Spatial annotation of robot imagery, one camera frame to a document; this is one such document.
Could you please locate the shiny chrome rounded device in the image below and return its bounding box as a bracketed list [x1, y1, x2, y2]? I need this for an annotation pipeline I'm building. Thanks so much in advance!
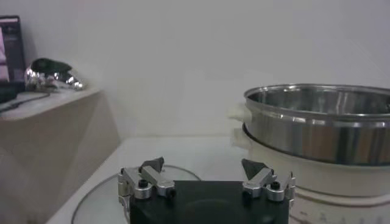
[24, 57, 87, 93]

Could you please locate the round glass lid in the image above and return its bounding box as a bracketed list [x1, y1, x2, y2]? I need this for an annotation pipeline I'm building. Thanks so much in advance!
[71, 164, 202, 224]

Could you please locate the stainless steel steamer basket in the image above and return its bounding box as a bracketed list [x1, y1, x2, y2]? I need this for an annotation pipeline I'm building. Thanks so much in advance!
[243, 83, 390, 167]

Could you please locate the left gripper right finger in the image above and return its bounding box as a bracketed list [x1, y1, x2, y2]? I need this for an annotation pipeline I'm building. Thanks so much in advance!
[241, 158, 296, 203]

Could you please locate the white side table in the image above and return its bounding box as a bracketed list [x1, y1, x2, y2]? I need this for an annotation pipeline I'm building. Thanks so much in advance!
[0, 87, 120, 224]

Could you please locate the black thin cable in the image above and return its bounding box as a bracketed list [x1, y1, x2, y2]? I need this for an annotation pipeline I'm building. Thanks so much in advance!
[0, 92, 51, 114]

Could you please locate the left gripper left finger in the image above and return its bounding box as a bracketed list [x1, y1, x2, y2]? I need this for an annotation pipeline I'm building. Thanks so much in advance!
[118, 156, 176, 211]

